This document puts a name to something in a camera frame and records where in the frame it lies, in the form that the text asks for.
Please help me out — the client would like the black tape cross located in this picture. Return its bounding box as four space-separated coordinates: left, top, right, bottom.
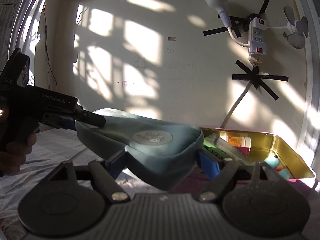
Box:
232 60 289 101
203 0 269 37

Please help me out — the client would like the white pill bottle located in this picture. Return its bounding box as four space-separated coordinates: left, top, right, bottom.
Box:
220 135 252 150

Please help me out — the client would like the teal fabric pencil case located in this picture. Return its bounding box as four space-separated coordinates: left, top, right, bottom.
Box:
75 108 204 191

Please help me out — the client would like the white power strip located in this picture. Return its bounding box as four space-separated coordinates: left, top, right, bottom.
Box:
248 17 267 66

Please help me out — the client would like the magenta zip coin purse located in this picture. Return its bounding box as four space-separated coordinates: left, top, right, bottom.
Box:
170 145 248 195

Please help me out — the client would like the small white clip fan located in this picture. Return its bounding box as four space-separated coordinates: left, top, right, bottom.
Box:
283 5 309 49

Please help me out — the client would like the white power cable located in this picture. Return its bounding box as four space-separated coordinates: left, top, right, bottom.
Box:
220 82 253 129

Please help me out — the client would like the striped blue bed sheet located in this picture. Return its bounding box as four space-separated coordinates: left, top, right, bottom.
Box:
0 127 161 240

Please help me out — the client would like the teal plush bear toy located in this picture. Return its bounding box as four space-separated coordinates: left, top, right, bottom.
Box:
264 154 291 179

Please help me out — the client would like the thin dark wall wire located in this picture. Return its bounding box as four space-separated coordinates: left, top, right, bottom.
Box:
42 0 60 92

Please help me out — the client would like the person's left hand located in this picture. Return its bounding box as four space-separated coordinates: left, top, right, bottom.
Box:
1 133 37 175

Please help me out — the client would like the white window frame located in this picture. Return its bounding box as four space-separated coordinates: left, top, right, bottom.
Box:
294 0 319 167

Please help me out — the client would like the pink macaron biscuit tin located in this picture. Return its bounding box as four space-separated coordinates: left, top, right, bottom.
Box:
172 126 316 198

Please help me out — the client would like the green medicine box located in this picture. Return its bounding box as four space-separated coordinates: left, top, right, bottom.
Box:
203 133 249 165

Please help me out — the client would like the upper black tape cross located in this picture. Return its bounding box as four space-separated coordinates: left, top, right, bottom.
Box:
203 0 269 37

